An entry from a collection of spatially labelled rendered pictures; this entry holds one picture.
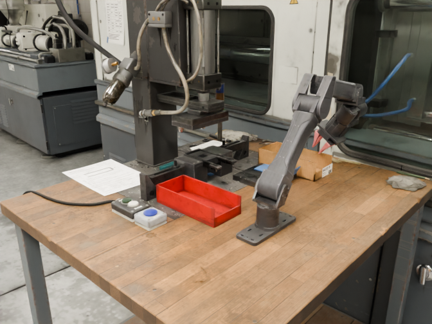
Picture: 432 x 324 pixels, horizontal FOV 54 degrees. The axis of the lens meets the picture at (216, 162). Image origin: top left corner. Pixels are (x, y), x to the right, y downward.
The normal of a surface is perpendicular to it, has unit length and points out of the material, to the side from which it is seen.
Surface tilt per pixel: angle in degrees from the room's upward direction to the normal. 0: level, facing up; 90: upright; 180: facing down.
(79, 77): 90
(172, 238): 0
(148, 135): 90
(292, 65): 90
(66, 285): 0
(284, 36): 90
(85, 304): 0
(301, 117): 49
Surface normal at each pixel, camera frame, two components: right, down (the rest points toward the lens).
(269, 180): -0.50, -0.43
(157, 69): -0.68, 0.25
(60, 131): 0.69, 0.25
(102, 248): 0.00, -0.94
